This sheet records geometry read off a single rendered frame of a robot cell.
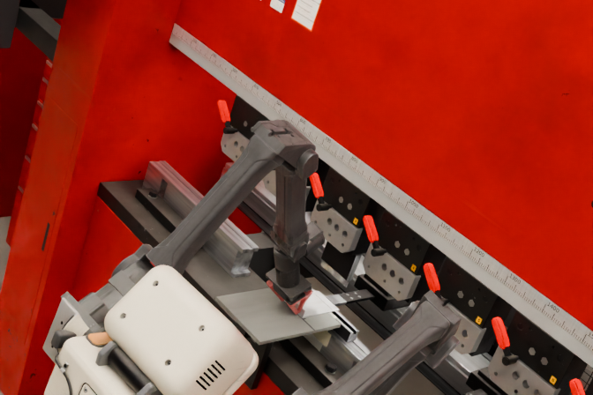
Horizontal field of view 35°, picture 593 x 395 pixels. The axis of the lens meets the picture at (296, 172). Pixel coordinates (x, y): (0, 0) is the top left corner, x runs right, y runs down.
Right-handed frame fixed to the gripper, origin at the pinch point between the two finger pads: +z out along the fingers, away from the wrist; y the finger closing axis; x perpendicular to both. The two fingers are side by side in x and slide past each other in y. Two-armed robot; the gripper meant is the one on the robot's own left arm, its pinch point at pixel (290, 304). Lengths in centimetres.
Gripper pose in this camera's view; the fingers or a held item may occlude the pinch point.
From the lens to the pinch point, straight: 231.1
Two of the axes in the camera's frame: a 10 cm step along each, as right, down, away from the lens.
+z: 0.5, 7.5, 6.6
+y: -6.2, -5.0, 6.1
